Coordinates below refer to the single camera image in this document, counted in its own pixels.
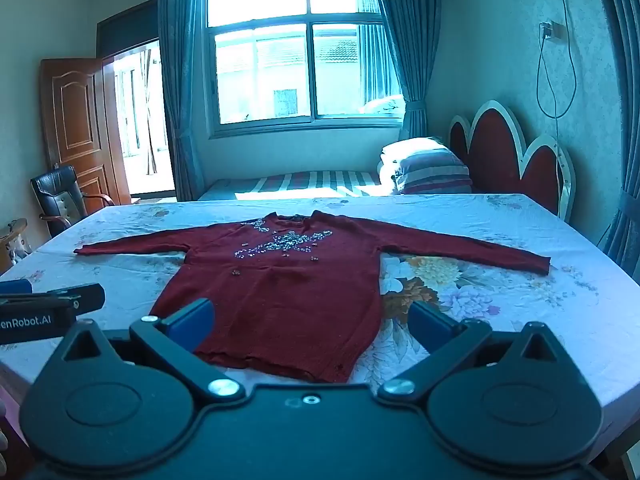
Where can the teal curtain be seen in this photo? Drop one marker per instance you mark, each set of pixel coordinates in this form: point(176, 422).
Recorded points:
point(177, 85)
point(407, 50)
point(622, 110)

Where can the dark red beaded sweater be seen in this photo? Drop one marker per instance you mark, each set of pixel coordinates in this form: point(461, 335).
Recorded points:
point(290, 300)

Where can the striped bed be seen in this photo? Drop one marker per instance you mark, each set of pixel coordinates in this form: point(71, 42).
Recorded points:
point(300, 182)

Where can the floral bed sheet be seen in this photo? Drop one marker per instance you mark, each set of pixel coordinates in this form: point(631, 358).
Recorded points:
point(525, 310)

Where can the wall socket with charger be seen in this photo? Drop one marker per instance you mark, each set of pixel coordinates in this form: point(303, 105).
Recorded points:
point(552, 30)

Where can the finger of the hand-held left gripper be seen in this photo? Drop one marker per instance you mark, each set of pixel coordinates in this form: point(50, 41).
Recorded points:
point(15, 287)
point(82, 296)

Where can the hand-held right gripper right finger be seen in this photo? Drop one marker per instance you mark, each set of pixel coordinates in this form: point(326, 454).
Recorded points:
point(429, 327)

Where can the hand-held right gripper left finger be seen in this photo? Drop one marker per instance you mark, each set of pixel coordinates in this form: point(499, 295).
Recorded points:
point(192, 324)

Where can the black leather office chair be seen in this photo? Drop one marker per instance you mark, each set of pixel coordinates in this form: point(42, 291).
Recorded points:
point(57, 195)

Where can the red scalloped headboard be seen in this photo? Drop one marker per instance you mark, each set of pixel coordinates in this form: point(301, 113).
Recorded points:
point(492, 155)

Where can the wooden rocking toy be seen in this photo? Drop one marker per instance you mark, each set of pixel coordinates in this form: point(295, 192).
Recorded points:
point(15, 242)

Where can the white pillow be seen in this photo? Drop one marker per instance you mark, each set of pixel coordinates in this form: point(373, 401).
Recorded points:
point(407, 152)

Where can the striped pillow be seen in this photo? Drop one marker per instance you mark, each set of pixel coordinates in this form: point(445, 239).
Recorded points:
point(435, 172)

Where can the brown wooden door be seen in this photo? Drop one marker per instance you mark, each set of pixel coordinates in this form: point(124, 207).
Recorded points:
point(75, 125)

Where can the sliding glass window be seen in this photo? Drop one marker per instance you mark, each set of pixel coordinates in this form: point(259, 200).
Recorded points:
point(300, 55)

